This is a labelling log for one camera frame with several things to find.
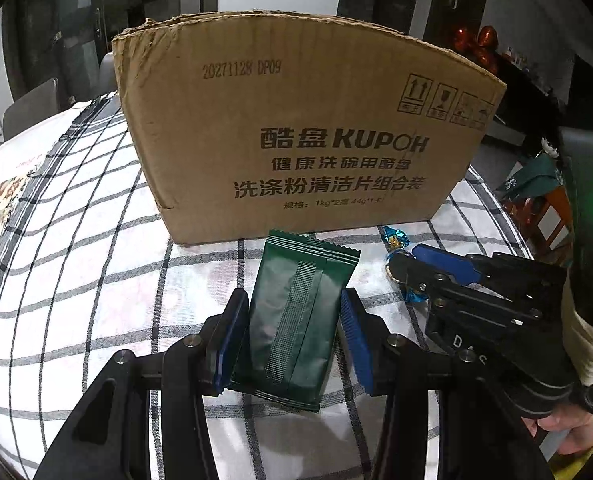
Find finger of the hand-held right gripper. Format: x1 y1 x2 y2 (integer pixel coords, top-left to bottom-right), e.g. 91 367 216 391
389 252 458 306
411 243 496 286

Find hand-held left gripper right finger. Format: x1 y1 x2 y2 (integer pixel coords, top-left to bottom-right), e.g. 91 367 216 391
340 288 553 480

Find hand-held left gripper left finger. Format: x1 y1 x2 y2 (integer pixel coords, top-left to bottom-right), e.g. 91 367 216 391
35 287 252 480

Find blue foil candy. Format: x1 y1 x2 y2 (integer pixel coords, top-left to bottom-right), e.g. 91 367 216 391
384 255 430 306

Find dark green snack packet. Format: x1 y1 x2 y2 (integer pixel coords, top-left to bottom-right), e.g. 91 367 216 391
226 228 362 414

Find brown cardboard box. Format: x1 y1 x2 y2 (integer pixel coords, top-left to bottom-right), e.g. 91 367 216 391
111 10 508 247

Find person's right hand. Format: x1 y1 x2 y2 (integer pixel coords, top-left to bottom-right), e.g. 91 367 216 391
525 409 593 456

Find blue gold wrapped candy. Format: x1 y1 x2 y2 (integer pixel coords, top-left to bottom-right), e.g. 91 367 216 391
381 226 409 251

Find orange wooden chair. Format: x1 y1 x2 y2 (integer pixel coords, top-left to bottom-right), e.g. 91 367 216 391
519 187 575 261

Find dark green cloth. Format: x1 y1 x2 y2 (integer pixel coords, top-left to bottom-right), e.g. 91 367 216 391
496 152 565 201

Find black white checked tablecloth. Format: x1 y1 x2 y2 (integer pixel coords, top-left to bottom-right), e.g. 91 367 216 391
0 91 542 480

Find red foil balloons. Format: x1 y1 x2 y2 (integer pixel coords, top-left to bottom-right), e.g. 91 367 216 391
453 24 498 69

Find floral patterned table cover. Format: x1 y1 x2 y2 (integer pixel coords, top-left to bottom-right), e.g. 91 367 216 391
0 107 94 271

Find grey upholstered chair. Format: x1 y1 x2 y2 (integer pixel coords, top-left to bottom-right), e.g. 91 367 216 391
99 52 118 94
3 77 60 141

